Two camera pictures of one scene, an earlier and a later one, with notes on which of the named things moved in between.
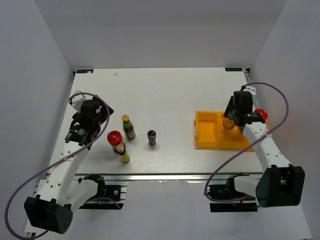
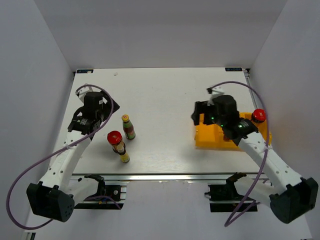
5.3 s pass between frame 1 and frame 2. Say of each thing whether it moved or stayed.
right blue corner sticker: stayed
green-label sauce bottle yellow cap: stayed
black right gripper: moved
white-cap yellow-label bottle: stayed
